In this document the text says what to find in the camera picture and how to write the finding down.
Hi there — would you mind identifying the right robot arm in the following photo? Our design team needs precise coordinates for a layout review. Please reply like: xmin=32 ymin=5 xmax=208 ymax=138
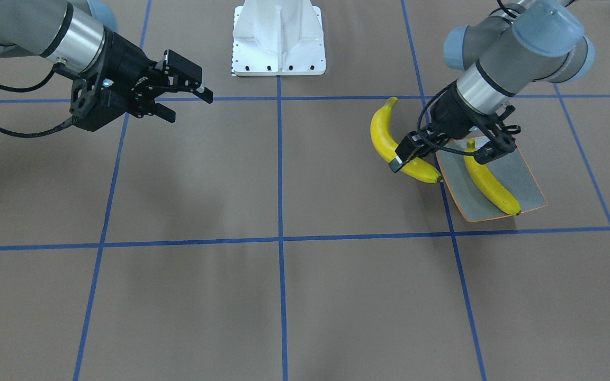
xmin=0 ymin=1 xmax=213 ymax=138

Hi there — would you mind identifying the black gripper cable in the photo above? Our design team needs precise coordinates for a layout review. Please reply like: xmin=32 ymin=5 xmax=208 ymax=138
xmin=0 ymin=0 xmax=80 ymax=139

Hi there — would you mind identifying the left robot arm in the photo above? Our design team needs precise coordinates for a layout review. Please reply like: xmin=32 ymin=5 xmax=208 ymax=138
xmin=389 ymin=1 xmax=596 ymax=172

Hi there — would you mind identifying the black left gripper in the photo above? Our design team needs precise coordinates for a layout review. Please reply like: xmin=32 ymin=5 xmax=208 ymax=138
xmin=388 ymin=85 xmax=521 ymax=174

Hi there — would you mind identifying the grey square plate orange rim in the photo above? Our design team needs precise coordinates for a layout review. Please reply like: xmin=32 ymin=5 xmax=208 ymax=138
xmin=436 ymin=150 xmax=547 ymax=222

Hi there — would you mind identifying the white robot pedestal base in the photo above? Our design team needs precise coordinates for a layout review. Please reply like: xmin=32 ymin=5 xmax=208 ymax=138
xmin=231 ymin=1 xmax=327 ymax=76

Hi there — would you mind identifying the yellow banana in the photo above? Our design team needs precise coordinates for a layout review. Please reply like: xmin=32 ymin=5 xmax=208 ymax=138
xmin=464 ymin=155 xmax=522 ymax=215
xmin=370 ymin=96 xmax=443 ymax=184

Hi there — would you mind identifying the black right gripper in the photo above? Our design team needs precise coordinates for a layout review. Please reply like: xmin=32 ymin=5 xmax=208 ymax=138
xmin=68 ymin=28 xmax=213 ymax=132

